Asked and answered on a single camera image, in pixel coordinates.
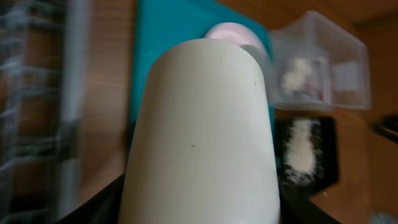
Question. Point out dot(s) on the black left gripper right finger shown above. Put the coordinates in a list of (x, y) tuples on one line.
[(296, 208)]

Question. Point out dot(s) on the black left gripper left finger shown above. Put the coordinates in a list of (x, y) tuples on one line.
[(103, 208)]

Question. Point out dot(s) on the cream white cup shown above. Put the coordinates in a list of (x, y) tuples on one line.
[(202, 150)]

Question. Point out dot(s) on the white tissue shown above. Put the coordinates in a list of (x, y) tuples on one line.
[(297, 77)]

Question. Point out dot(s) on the grey-white bowl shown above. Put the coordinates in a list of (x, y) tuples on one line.
[(245, 38)]

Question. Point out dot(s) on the black waste tray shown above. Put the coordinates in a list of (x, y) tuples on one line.
[(328, 172)]

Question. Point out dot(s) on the clear plastic bin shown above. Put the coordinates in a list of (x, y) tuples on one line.
[(314, 36)]

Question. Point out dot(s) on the grey dish rack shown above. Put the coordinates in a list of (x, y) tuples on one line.
[(43, 65)]

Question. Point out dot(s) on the teal plastic tray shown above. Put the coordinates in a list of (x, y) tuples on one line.
[(162, 24)]

